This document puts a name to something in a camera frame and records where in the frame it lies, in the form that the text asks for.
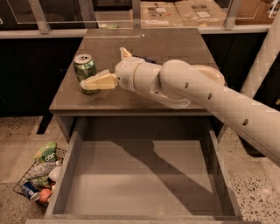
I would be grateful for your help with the cardboard box right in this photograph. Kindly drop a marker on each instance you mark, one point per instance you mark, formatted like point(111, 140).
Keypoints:
point(202, 13)

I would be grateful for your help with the clear plastic water bottle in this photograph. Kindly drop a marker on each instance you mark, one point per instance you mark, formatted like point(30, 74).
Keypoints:
point(44, 169)

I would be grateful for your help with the orange fruit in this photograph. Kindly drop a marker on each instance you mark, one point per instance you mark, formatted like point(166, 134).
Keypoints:
point(45, 195)

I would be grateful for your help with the black wire basket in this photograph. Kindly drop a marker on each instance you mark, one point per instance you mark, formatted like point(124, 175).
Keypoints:
point(41, 182)

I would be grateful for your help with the open grey top drawer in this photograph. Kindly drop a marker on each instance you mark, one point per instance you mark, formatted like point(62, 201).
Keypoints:
point(143, 170)

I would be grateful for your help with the white bowl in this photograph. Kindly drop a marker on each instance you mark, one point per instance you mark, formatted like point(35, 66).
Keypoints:
point(211, 73)

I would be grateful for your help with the blue soda can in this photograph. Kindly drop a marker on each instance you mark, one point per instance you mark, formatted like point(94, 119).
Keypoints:
point(30, 192)

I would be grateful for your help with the white round object in basket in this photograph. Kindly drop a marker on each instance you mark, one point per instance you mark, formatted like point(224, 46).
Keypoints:
point(54, 174)

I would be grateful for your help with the green soda can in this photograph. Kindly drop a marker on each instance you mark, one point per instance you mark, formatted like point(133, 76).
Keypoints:
point(84, 66)

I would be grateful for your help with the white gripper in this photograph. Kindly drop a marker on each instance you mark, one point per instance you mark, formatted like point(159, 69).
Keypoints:
point(124, 73)

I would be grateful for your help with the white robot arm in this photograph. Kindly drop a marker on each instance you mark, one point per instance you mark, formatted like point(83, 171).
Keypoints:
point(176, 83)

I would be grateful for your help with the green chip bag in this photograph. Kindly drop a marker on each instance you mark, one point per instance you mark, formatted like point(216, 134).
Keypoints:
point(46, 153)

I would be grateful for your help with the cardboard box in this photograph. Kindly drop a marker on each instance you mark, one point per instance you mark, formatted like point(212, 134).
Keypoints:
point(160, 14)
point(202, 13)

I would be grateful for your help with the grey cabinet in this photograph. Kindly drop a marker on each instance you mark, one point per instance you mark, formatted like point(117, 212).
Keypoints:
point(160, 44)

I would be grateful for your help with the cardboard box left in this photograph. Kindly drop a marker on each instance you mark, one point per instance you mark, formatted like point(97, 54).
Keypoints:
point(160, 14)

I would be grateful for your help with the dark blue snack packet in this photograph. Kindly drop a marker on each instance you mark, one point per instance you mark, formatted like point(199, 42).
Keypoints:
point(145, 59)

